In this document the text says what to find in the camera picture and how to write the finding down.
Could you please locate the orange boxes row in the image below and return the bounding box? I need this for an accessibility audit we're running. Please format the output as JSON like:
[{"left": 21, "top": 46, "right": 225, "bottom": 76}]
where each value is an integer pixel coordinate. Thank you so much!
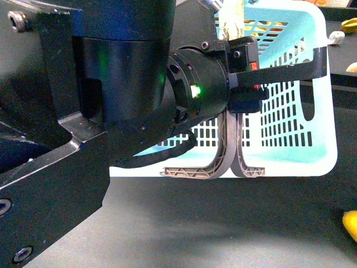
[{"left": 304, "top": 0, "right": 350, "bottom": 7}]

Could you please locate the brown basket handle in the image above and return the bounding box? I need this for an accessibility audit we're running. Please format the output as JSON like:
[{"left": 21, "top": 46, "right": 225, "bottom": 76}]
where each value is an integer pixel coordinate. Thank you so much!
[
  {"left": 230, "top": 113, "right": 266, "bottom": 178},
  {"left": 160, "top": 110, "right": 237, "bottom": 179}
]

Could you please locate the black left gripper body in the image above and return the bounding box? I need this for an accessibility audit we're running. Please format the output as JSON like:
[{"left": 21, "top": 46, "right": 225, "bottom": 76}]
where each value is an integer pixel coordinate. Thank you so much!
[{"left": 167, "top": 36, "right": 259, "bottom": 123}]

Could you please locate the yellow mango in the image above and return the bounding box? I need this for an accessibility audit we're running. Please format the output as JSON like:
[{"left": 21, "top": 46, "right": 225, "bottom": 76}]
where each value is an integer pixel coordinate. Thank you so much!
[{"left": 342, "top": 210, "right": 357, "bottom": 242}]

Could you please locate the yellow star fruit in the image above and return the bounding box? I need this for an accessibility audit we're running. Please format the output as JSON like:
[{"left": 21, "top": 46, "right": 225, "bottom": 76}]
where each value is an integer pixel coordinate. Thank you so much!
[{"left": 341, "top": 18, "right": 357, "bottom": 34}]

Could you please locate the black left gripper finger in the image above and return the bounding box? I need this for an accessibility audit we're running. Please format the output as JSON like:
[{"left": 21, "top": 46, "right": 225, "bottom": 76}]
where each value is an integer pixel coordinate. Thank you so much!
[{"left": 229, "top": 85, "right": 268, "bottom": 113}]

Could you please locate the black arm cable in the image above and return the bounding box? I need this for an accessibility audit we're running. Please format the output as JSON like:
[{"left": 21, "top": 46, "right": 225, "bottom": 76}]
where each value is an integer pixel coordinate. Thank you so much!
[{"left": 113, "top": 128, "right": 197, "bottom": 170}]

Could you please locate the brown front basket handle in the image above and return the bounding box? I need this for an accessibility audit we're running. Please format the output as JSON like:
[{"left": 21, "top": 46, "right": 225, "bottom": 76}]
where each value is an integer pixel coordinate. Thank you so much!
[{"left": 160, "top": 110, "right": 237, "bottom": 179}]

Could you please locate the light blue plastic basket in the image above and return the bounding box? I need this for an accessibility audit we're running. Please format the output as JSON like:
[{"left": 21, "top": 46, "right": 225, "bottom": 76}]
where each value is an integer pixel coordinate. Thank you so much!
[{"left": 119, "top": 1, "right": 337, "bottom": 176}]

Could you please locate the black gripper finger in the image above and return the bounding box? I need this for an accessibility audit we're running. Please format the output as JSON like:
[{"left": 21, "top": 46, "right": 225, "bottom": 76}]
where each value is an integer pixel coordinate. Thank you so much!
[{"left": 237, "top": 46, "right": 327, "bottom": 86}]

